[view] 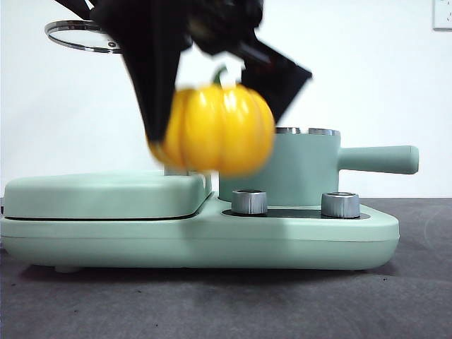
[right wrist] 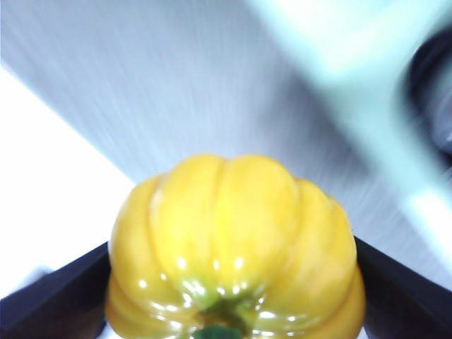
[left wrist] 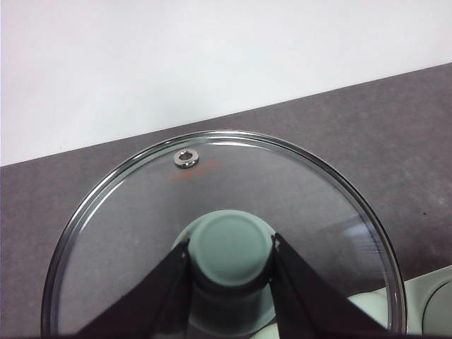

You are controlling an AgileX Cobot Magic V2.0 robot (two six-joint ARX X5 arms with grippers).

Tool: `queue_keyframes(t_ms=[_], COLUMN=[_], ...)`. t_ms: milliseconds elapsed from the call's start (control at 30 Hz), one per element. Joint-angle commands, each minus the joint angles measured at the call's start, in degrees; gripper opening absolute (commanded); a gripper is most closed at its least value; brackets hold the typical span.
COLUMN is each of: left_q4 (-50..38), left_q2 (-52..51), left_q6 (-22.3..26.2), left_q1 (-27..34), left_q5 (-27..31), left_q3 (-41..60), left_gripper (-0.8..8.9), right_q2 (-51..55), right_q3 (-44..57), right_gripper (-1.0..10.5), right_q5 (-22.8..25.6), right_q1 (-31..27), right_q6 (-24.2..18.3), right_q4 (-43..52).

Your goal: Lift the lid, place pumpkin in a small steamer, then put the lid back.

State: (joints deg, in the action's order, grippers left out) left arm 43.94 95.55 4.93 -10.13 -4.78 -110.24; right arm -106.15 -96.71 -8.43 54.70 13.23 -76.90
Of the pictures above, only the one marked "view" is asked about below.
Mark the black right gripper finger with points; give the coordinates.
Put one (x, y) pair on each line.
(155, 77)
(279, 81)

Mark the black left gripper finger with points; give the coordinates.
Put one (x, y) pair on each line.
(72, 7)

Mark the glass lid with green knob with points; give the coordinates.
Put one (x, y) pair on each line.
(77, 37)

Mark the yellow pumpkin with green stem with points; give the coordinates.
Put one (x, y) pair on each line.
(219, 130)

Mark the silver control knob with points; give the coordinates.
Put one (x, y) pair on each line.
(249, 203)
(339, 205)

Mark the mint green griddle cover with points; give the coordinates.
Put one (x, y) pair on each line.
(106, 194)

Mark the black control panel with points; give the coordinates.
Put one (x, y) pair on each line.
(293, 213)

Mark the mint green cooker base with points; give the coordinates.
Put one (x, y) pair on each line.
(106, 243)

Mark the white wall socket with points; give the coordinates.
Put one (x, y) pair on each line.
(443, 14)

